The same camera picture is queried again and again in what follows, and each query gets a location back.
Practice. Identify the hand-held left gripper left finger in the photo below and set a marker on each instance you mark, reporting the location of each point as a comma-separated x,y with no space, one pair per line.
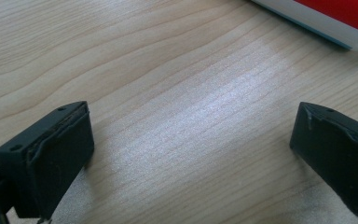
49,158

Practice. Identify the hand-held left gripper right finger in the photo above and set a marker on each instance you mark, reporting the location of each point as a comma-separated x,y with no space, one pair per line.
338,152

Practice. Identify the white and red box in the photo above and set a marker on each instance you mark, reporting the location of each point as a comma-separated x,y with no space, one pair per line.
329,18

